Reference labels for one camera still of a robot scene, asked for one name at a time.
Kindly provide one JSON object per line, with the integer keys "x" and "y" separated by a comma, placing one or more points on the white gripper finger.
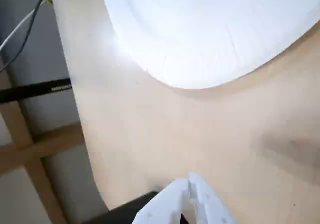
{"x": 160, "y": 209}
{"x": 210, "y": 206}

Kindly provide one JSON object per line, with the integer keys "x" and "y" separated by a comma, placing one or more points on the white paper plate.
{"x": 200, "y": 34}

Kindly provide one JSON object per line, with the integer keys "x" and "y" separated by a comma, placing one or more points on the black table clamp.
{"x": 120, "y": 211}

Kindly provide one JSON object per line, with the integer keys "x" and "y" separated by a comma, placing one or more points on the black printed bar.
{"x": 30, "y": 90}

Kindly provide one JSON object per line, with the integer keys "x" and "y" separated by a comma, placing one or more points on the light wooden shelf frame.
{"x": 37, "y": 146}

